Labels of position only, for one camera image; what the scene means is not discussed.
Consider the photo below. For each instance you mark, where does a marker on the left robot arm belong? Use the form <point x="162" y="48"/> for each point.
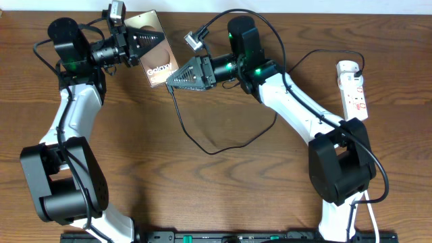
<point x="66" y="183"/>

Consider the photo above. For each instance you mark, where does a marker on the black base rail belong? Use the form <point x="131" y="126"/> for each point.
<point x="245" y="237"/>

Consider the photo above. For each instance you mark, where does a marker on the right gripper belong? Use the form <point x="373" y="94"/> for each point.
<point x="205" y="62"/>

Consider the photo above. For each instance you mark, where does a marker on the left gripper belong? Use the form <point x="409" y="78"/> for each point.
<point x="125" y="48"/>

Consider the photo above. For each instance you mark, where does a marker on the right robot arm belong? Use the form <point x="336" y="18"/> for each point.
<point x="341" y="163"/>

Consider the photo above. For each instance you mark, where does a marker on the white charger adapter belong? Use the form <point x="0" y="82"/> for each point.
<point x="347" y="66"/>

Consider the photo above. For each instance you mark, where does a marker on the white power strip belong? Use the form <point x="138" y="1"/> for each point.
<point x="353" y="97"/>

